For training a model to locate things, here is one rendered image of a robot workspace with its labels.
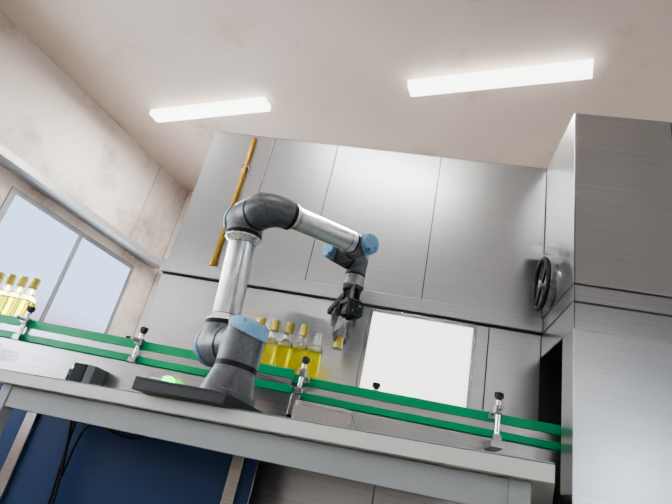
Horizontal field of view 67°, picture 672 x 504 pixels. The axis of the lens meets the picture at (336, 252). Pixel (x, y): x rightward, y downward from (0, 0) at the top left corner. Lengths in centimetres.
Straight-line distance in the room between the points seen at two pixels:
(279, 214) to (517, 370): 111
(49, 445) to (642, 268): 206
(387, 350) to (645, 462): 90
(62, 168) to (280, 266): 324
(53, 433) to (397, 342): 125
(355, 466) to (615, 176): 145
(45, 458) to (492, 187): 203
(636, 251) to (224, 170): 178
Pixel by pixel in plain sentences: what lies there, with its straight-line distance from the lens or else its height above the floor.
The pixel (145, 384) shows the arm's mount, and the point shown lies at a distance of 139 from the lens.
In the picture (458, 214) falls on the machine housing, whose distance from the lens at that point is 234.
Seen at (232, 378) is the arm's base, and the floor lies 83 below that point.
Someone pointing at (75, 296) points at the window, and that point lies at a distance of 521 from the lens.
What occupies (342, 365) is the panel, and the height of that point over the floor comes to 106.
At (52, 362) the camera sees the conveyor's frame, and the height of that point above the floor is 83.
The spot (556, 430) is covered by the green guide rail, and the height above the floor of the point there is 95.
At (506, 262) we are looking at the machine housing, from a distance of 227.
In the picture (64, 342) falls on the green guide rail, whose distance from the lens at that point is 212.
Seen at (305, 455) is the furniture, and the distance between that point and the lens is 122.
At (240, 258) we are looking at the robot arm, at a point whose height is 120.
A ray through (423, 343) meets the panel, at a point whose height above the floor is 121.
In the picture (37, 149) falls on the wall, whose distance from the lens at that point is 503.
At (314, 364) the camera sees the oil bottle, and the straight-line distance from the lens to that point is 189.
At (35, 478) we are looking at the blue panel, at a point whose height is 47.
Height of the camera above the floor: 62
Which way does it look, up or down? 25 degrees up
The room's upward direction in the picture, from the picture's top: 13 degrees clockwise
